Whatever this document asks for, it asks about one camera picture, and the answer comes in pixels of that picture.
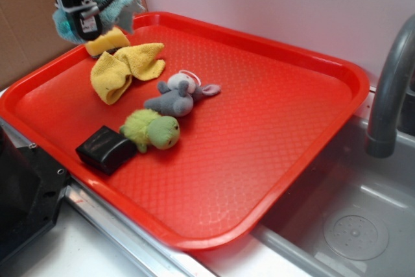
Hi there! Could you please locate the blue cloth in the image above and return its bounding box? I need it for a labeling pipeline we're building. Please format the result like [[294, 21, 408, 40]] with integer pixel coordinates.
[[53, 0, 145, 44]]

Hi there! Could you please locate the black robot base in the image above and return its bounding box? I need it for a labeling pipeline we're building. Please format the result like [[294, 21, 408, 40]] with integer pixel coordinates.
[[1, 130, 69, 264]]

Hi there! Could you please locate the yellow cloth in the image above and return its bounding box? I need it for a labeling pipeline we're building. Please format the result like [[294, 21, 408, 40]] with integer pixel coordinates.
[[90, 43, 165, 105]]

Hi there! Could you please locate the yellow sponge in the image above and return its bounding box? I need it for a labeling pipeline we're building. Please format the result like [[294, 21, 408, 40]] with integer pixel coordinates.
[[84, 27, 131, 58]]

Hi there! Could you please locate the brown cardboard panel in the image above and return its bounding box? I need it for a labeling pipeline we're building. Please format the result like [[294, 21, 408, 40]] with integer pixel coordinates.
[[0, 0, 148, 91]]

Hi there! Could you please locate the grey plush mouse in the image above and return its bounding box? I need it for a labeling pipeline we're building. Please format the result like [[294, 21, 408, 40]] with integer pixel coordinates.
[[144, 69, 221, 117]]

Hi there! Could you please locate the green plush turtle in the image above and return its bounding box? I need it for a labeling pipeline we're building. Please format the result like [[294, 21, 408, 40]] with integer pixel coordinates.
[[119, 109, 180, 154]]

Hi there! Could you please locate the black rectangular block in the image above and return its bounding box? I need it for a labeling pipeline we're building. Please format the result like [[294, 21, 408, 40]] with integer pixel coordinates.
[[75, 126, 137, 176]]

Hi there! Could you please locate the red plastic tray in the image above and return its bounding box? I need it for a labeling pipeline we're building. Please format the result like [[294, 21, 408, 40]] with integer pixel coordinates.
[[1, 12, 370, 250]]

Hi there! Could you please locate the grey faucet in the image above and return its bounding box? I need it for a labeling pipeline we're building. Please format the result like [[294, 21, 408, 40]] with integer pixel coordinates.
[[364, 16, 414, 158]]

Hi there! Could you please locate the grey plastic sink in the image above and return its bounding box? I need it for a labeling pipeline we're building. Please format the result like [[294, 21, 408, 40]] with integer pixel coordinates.
[[195, 93, 414, 276]]

